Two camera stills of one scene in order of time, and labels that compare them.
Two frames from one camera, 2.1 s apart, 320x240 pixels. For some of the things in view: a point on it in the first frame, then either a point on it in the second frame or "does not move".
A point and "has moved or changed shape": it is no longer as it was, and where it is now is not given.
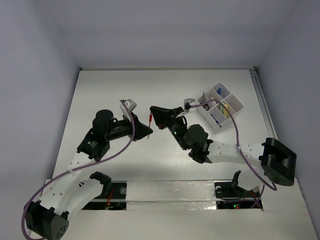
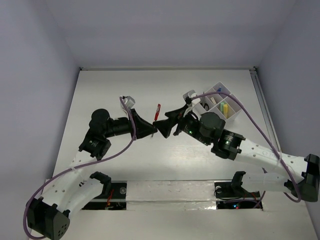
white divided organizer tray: (218, 106) does not move
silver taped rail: (171, 195) does not move
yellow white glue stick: (225, 114) does not move
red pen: (150, 117) has moved or changed shape
